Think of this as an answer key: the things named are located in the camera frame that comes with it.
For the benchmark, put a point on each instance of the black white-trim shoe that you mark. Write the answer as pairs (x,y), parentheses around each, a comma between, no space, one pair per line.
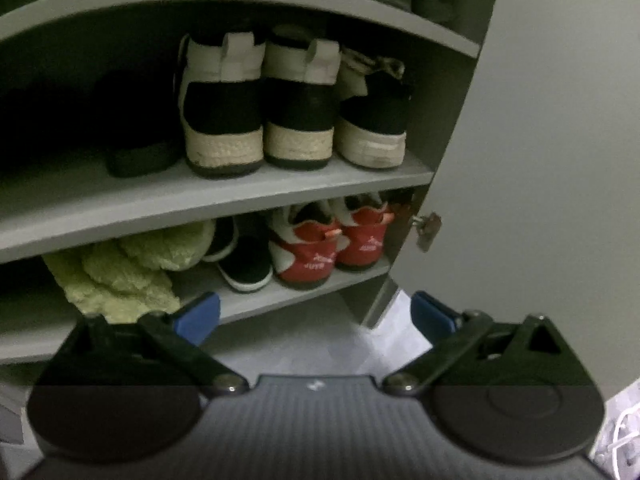
(240,251)

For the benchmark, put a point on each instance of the red white sneaker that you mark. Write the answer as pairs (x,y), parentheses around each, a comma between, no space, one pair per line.
(303,243)
(363,219)

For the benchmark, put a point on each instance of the black white-soled sneaker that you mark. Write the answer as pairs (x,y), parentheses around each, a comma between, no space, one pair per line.
(374,110)

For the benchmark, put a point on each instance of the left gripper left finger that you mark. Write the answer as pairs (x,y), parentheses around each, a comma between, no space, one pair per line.
(178,337)

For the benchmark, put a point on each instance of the black espadrille sneaker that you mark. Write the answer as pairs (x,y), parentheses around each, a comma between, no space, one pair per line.
(218,93)
(299,72)

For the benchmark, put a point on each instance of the metal door hinge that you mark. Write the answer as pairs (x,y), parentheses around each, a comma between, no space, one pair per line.
(427,228)

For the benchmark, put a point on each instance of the black espadrille sneaker left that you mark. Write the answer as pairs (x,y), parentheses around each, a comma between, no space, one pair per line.
(218,93)

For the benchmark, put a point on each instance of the dark shoe on shelf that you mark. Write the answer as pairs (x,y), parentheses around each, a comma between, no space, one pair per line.
(143,133)

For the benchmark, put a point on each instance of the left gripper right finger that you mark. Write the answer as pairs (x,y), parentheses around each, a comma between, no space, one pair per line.
(452,335)

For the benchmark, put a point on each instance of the green fuzzy slippers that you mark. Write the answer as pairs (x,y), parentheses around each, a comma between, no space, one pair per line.
(124,278)

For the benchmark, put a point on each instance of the white cabinet door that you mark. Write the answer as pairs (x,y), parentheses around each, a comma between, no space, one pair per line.
(538,191)

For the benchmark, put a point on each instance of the red white sneaker right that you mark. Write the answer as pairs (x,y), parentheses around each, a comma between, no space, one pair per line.
(363,219)

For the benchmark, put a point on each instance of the grey shoe cabinet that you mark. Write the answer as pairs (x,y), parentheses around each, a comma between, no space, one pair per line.
(62,61)

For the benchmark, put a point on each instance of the red white sneaker left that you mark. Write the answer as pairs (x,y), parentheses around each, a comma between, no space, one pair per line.
(303,243)

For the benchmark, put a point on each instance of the black espadrille sneaker right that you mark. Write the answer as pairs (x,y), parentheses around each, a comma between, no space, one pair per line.
(299,72)

